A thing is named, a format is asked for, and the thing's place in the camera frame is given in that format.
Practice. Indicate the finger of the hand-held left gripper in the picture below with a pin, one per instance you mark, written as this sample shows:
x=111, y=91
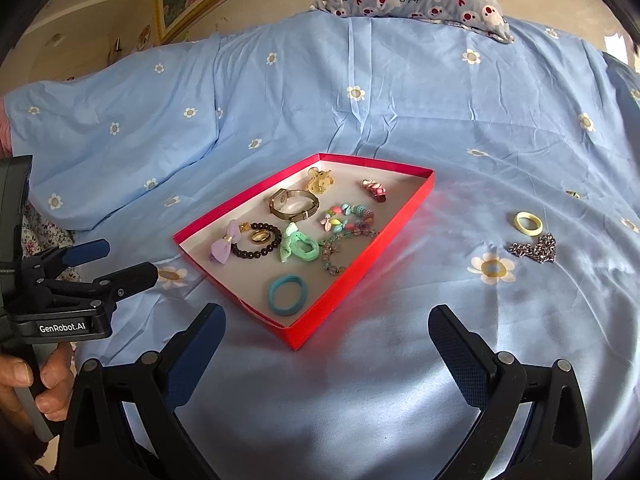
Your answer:
x=135, y=275
x=87, y=252

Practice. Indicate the blue floral bedsheet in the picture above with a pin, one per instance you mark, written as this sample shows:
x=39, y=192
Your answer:
x=350, y=110

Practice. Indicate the red cardboard box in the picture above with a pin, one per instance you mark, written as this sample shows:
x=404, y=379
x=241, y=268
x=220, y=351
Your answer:
x=345, y=191

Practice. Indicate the person's left hand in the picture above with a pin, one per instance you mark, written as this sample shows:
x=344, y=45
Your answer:
x=57, y=380

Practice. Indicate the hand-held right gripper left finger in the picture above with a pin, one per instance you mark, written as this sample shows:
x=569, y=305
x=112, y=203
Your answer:
x=192, y=360

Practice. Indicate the pink hair clip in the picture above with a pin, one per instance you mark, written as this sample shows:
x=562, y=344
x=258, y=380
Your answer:
x=375, y=191

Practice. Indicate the purple bow hair clip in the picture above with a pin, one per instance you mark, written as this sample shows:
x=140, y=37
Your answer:
x=222, y=247

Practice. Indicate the floral patterned cloth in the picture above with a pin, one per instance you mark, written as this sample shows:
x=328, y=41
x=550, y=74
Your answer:
x=45, y=230

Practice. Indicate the yellow hair claw clip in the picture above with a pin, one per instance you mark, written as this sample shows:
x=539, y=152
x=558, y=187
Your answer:
x=320, y=182

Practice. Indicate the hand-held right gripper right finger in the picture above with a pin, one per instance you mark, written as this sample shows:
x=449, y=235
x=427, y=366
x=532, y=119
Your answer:
x=457, y=360

